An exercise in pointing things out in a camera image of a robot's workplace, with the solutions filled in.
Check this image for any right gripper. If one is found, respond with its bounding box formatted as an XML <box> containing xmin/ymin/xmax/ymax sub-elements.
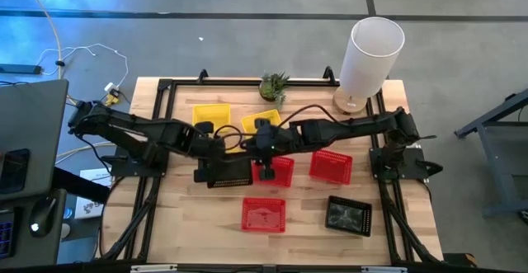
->
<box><xmin>243</xmin><ymin>125</ymin><xmax>297</xmax><ymax>181</ymax></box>

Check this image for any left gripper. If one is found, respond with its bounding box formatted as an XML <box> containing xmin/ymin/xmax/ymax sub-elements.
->
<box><xmin>185</xmin><ymin>130</ymin><xmax>228</xmax><ymax>184</ymax></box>

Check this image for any red plastic basket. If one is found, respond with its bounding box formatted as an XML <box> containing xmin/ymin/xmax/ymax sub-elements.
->
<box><xmin>240</xmin><ymin>196</ymin><xmax>287</xmax><ymax>234</ymax></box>
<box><xmin>251</xmin><ymin>155</ymin><xmax>295</xmax><ymax>188</ymax></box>
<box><xmin>309</xmin><ymin>149</ymin><xmax>354</xmax><ymax>186</ymax></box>

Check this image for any black plastic basket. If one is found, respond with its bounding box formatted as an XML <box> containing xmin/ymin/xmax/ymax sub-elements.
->
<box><xmin>205</xmin><ymin>156</ymin><xmax>254</xmax><ymax>190</ymax></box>
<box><xmin>324</xmin><ymin>195</ymin><xmax>374</xmax><ymax>238</ymax></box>

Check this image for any yellow plastic basket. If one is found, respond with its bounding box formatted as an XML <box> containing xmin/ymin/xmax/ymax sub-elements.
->
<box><xmin>191</xmin><ymin>103</ymin><xmax>244</xmax><ymax>155</ymax></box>
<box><xmin>240</xmin><ymin>108</ymin><xmax>283</xmax><ymax>136</ymax></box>

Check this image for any succulent in black pot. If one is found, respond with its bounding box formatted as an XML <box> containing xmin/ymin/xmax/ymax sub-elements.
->
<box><xmin>258</xmin><ymin>71</ymin><xmax>291</xmax><ymax>110</ymax></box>

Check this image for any white cardboard box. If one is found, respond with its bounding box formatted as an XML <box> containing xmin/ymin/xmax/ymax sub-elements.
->
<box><xmin>73</xmin><ymin>167</ymin><xmax>113</xmax><ymax>220</ymax></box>

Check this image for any white lamp with wooden base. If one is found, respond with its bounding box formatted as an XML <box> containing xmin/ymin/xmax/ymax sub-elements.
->
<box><xmin>332</xmin><ymin>16</ymin><xmax>406</xmax><ymax>115</ymax></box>

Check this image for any black computer mouse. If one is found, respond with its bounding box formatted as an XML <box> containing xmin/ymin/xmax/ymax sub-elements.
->
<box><xmin>28</xmin><ymin>195</ymin><xmax>58</xmax><ymax>238</ymax></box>

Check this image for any black phone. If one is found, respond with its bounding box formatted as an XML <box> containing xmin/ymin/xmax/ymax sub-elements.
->
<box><xmin>0</xmin><ymin>148</ymin><xmax>31</xmax><ymax>195</ymax></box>

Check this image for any black power strip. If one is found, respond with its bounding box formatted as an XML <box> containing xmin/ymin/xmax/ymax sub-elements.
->
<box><xmin>0</xmin><ymin>63</ymin><xmax>43</xmax><ymax>76</ymax></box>

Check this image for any black keyboard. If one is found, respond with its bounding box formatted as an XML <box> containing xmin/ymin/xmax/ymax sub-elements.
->
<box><xmin>0</xmin><ymin>208</ymin><xmax>17</xmax><ymax>261</ymax></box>

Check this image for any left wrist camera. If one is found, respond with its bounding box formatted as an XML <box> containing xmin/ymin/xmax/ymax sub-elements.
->
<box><xmin>194</xmin><ymin>120</ymin><xmax>215</xmax><ymax>134</ymax></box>

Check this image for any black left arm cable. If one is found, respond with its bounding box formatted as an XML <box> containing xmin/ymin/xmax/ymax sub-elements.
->
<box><xmin>213</xmin><ymin>124</ymin><xmax>245</xmax><ymax>153</ymax></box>

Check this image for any black aluminium table frame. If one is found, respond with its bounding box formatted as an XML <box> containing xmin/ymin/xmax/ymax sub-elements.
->
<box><xmin>98</xmin><ymin>65</ymin><xmax>445</xmax><ymax>266</ymax></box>

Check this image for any silver bracket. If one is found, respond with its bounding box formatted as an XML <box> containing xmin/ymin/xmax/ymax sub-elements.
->
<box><xmin>361</xmin><ymin>266</ymin><xmax>408</xmax><ymax>273</ymax></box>
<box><xmin>130</xmin><ymin>264</ymin><xmax>179</xmax><ymax>273</ymax></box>

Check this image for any white floor cable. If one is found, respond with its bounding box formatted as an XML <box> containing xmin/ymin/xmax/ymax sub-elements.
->
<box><xmin>35</xmin><ymin>43</ymin><xmax>130</xmax><ymax>93</ymax></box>

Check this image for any tan floor cable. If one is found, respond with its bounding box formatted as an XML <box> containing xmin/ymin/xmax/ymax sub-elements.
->
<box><xmin>18</xmin><ymin>0</ymin><xmax>64</xmax><ymax>81</ymax></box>

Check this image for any grey metal table frame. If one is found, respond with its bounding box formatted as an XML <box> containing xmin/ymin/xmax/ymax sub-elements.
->
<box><xmin>454</xmin><ymin>87</ymin><xmax>528</xmax><ymax>224</ymax></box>

